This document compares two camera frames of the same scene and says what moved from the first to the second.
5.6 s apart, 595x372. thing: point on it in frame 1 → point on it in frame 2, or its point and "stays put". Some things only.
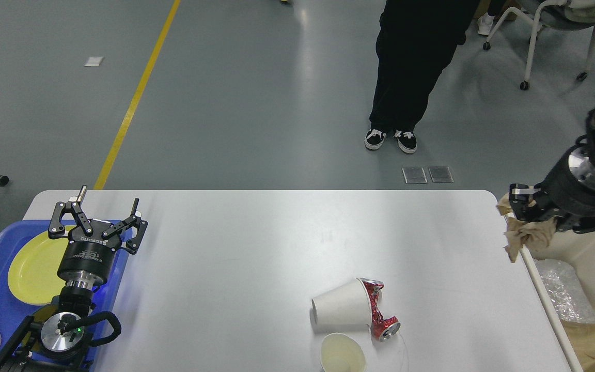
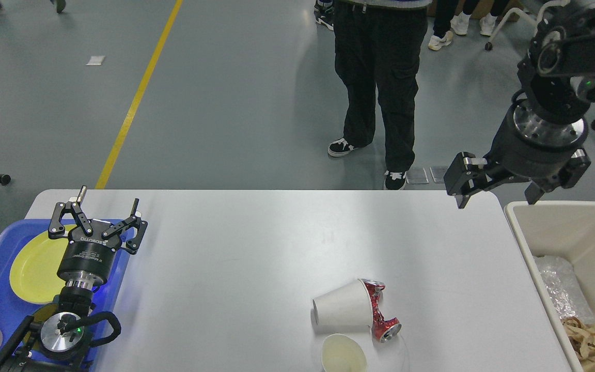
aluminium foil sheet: [566, 291] stays put
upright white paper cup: [340, 353] stays put
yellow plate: [33, 272] stays put
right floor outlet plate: [440, 174] stays put
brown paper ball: [534, 234] → [583, 339]
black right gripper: [575, 186] → [529, 148]
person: [416, 39] → [377, 45]
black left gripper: [85, 260] stays put
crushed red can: [382, 328] stays put
